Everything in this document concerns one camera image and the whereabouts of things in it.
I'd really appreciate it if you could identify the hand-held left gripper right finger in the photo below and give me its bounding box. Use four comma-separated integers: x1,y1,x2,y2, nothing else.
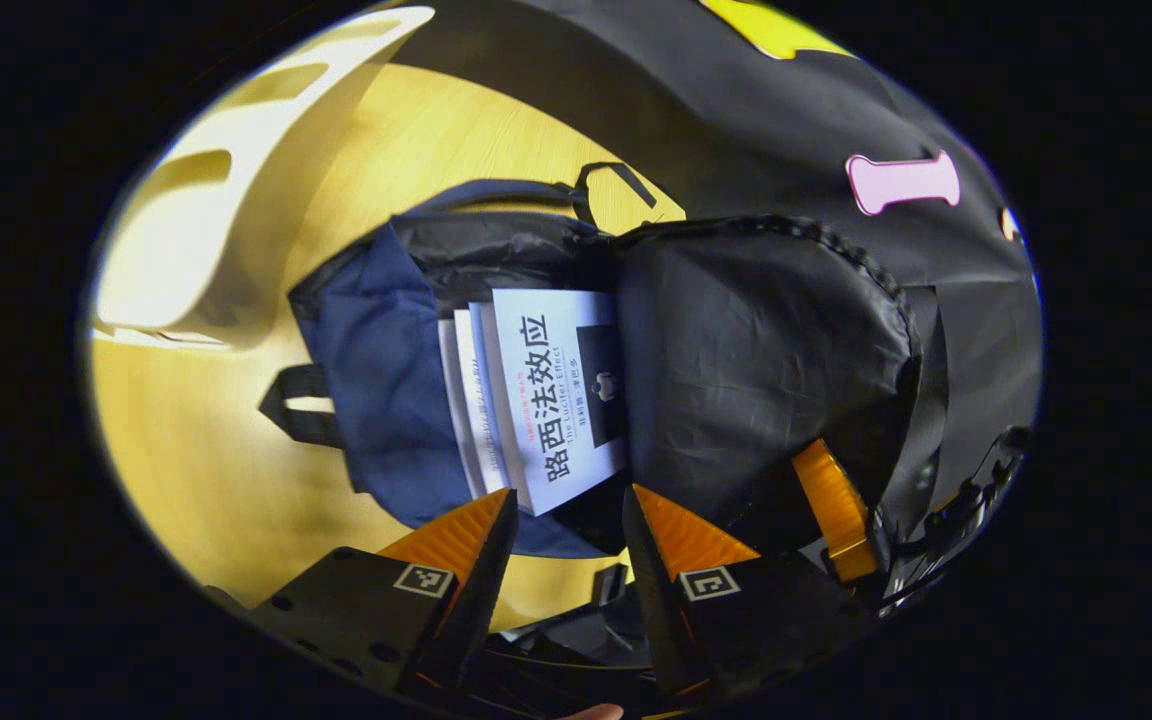
622,484,877,701

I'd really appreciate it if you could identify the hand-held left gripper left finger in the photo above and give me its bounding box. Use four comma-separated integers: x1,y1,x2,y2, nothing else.
251,488,520,696

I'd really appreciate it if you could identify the blue schoolbag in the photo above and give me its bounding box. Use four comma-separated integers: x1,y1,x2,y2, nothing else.
258,160,947,561

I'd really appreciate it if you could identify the grey patterned cover book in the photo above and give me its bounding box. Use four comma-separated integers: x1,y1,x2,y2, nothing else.
436,303,515,501

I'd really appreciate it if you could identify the blue edged white book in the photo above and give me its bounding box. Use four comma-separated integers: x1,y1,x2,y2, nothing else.
491,288,630,517

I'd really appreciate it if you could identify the white plastic bookshelf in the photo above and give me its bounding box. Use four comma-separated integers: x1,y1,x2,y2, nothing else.
91,5,437,351

